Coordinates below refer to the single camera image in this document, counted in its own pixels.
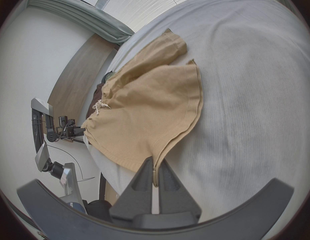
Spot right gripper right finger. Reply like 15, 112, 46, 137
159, 159, 202, 221

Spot bed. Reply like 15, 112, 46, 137
47, 0, 310, 226

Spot grey-green curtain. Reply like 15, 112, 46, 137
29, 0, 134, 44

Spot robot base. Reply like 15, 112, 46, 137
57, 162, 113, 222

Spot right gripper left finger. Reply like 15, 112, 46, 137
109, 157, 155, 222

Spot brown shorts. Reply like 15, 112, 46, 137
86, 84, 105, 119

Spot tan shorts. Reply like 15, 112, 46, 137
81, 28, 204, 187

